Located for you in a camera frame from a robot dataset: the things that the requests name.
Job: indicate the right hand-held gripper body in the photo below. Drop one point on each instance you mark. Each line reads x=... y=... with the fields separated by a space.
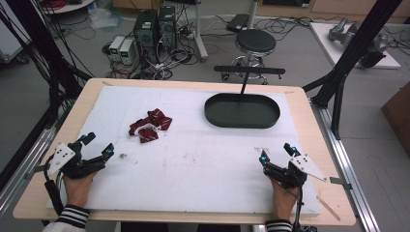
x=290 y=174

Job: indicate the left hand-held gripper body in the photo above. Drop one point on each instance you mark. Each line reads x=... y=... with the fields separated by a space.
x=77 y=166

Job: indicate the person's left hand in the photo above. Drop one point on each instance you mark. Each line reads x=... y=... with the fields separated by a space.
x=79 y=190

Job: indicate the person's right hand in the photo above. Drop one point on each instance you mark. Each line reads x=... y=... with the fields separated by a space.
x=283 y=199

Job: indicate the dark red crumpled cloth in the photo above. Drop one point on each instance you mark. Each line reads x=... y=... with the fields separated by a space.
x=151 y=125

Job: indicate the thin wooden stick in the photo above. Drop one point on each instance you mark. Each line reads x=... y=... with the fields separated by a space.
x=328 y=208

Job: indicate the black stand with oval tray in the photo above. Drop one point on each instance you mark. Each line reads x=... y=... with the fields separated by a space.
x=241 y=111

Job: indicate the white foam mat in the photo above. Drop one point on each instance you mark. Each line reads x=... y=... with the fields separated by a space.
x=193 y=167

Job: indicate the white power supply box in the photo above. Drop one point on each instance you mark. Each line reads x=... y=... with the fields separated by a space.
x=116 y=47
x=126 y=51

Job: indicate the black round stool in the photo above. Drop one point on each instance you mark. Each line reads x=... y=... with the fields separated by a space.
x=255 y=42

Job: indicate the white floor board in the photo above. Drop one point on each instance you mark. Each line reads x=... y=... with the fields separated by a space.
x=325 y=42

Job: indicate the brown wooden cabinet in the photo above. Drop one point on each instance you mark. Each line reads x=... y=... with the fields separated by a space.
x=398 y=112

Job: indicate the black computer tower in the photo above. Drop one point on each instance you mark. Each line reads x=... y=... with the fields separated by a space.
x=167 y=25
x=146 y=34

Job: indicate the clear plastic bag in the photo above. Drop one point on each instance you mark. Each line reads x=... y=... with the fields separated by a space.
x=104 y=17

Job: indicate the round white table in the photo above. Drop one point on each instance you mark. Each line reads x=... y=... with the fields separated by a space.
x=66 y=6

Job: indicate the flat black box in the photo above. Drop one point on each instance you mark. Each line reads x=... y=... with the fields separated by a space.
x=237 y=22

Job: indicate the white table leg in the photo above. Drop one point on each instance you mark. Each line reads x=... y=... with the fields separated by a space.
x=200 y=35

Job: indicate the grey metal bracket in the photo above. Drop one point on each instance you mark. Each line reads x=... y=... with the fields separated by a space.
x=35 y=171
x=341 y=183

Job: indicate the aluminium rail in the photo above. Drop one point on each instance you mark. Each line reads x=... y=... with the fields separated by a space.
x=22 y=167
x=348 y=167

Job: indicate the black metal frame post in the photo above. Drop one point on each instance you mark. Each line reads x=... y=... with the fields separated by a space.
x=354 y=51

